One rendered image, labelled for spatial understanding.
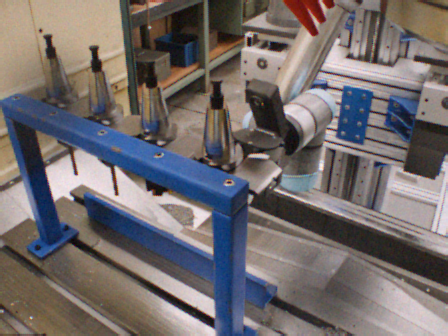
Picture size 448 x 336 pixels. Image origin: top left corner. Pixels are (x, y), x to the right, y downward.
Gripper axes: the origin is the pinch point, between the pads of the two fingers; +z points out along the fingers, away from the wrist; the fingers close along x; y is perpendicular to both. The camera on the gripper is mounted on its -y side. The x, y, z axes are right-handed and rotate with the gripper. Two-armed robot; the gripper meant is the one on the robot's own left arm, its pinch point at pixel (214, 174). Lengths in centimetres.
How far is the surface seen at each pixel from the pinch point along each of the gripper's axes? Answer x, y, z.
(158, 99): 9.6, -8.1, -0.3
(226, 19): 187, 59, -283
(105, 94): 20.3, -6.2, -0.4
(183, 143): 6.1, -2.1, -1.2
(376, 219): -12, 37, -55
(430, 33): -25.5, -27.5, 20.0
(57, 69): 31.6, -7.8, -0.4
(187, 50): 183, 72, -225
